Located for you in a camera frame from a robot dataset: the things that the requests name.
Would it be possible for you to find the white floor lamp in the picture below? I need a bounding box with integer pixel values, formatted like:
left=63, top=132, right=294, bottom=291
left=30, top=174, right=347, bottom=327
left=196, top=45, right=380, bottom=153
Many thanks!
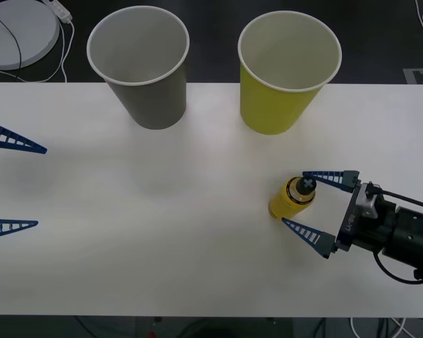
left=0, top=1, right=61, bottom=70

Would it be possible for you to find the yellow bottle with black cap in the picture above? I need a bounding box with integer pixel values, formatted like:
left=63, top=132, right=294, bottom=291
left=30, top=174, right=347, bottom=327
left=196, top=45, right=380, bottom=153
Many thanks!
left=268, top=175, right=318, bottom=221

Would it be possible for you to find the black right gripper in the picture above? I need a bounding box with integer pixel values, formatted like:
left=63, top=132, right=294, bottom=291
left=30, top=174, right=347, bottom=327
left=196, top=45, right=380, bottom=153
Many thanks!
left=281, top=170, right=398, bottom=260

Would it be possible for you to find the black cable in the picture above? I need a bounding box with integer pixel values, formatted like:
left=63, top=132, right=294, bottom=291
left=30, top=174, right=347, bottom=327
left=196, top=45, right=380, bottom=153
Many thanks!
left=0, top=7, right=23, bottom=77

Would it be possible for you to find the yellow-green plastic waste bin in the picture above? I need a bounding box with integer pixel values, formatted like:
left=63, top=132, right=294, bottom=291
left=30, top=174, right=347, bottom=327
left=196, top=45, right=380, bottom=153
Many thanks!
left=237, top=9, right=343, bottom=135

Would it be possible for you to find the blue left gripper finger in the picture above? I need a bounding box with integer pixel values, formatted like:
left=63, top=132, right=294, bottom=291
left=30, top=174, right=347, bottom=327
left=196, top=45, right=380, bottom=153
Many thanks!
left=0, top=219, right=39, bottom=242
left=0, top=118, right=48, bottom=155

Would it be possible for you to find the white power strip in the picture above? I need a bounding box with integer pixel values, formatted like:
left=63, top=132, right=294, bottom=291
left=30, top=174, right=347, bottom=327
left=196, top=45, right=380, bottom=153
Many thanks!
left=44, top=0, right=73, bottom=24

